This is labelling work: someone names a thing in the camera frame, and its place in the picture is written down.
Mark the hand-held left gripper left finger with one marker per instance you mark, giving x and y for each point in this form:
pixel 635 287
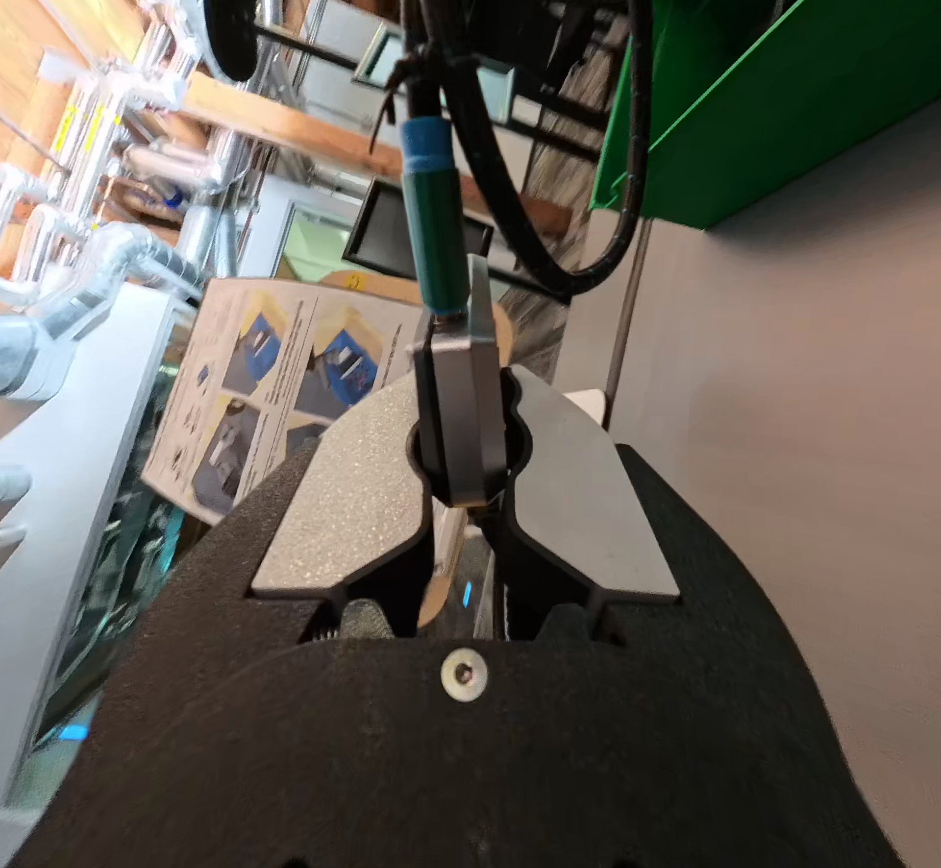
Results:
pixel 346 516

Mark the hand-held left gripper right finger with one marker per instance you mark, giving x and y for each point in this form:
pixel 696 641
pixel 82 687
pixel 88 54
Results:
pixel 588 516

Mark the silver port hub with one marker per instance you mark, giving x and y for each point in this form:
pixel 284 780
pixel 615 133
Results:
pixel 463 413

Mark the green plastic bin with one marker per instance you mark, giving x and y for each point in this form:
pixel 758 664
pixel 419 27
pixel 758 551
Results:
pixel 780 104

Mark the white stand base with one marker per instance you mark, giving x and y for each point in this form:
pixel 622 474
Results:
pixel 588 407

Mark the printed instruction sheet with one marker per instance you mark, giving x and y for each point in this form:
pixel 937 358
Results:
pixel 250 383

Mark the silver ventilation duct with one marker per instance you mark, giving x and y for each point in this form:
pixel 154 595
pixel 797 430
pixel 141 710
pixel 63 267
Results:
pixel 177 156
pixel 88 280

